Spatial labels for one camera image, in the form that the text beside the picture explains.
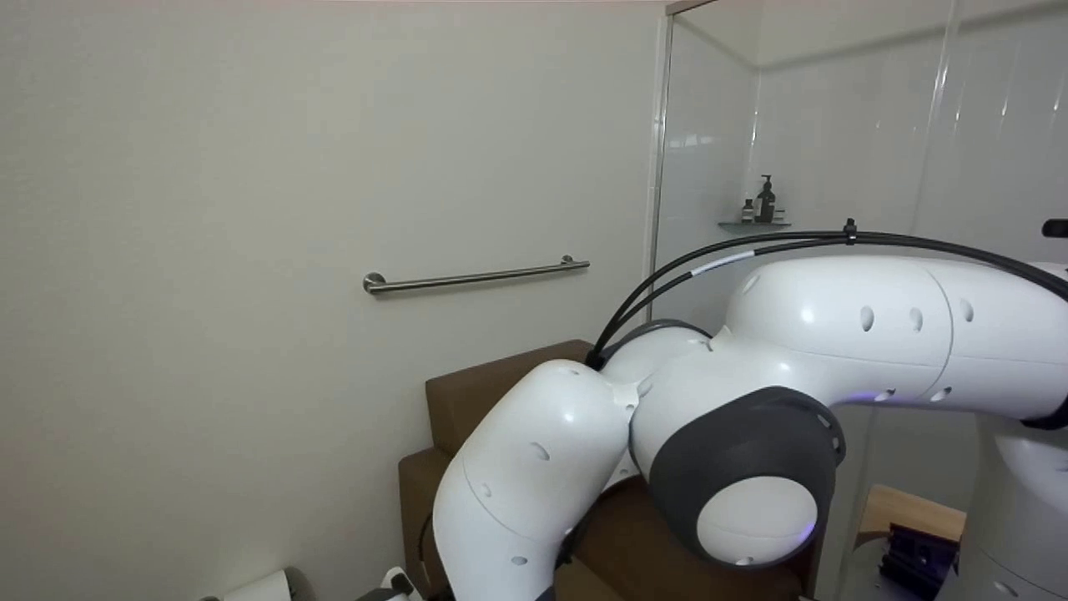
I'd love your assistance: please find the small wooden block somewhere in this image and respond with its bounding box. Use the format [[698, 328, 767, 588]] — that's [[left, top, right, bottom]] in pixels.
[[852, 482, 972, 550]]

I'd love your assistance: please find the shower corner shelf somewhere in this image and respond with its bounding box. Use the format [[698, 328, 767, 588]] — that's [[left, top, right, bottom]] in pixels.
[[715, 215, 799, 235]]

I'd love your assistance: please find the metal towel bar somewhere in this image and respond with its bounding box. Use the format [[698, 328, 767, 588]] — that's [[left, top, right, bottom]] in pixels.
[[359, 252, 595, 301]]

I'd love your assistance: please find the dark blue object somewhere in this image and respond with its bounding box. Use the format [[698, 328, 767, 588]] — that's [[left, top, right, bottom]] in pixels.
[[876, 520, 964, 601]]

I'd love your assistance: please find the dark pump bottle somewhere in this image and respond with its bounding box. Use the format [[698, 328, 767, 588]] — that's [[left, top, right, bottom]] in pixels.
[[753, 169, 782, 225]]

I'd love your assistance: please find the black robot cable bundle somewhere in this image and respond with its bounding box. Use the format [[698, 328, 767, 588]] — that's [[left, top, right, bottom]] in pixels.
[[584, 216, 1068, 375]]

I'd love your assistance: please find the glass shower panel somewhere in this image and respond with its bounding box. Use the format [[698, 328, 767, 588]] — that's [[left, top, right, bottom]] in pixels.
[[649, 0, 775, 345]]

